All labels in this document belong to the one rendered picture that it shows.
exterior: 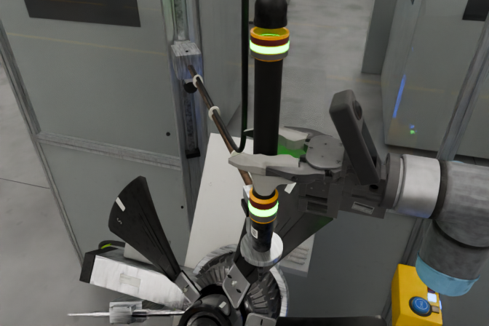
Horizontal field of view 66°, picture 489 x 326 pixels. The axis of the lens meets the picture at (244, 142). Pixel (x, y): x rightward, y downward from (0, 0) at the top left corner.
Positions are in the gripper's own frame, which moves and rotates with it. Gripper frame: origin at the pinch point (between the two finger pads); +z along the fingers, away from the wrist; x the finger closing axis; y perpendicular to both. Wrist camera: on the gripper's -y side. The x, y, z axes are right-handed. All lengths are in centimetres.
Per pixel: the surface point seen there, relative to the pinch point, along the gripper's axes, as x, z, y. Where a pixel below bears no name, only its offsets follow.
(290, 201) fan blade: 16.3, -4.9, 24.2
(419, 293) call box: 29, -39, 59
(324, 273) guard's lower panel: 70, -16, 114
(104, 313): 0, 36, 58
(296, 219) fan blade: 12.7, -6.9, 25.4
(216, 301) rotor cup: 0.3, 6.1, 40.5
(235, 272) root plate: 7.9, 4.5, 40.4
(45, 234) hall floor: 87, 168, 166
